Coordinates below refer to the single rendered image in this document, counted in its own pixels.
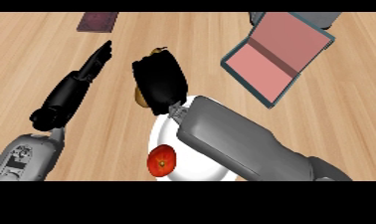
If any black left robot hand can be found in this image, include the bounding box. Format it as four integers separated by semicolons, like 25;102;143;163
28;39;115;132

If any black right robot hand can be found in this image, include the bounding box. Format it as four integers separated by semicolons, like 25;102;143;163
132;50;189;116

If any brown pear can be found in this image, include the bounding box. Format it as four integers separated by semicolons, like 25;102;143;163
135;46;170;109

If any open pink box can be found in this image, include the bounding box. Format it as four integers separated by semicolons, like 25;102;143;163
219;12;338;110

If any white plate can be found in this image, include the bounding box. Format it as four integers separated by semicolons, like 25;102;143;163
148;94;239;182

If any dark maroon flat block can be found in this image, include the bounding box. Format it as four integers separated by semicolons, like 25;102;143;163
76;12;121;34

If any red tomato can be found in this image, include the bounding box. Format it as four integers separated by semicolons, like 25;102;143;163
148;143;179;178

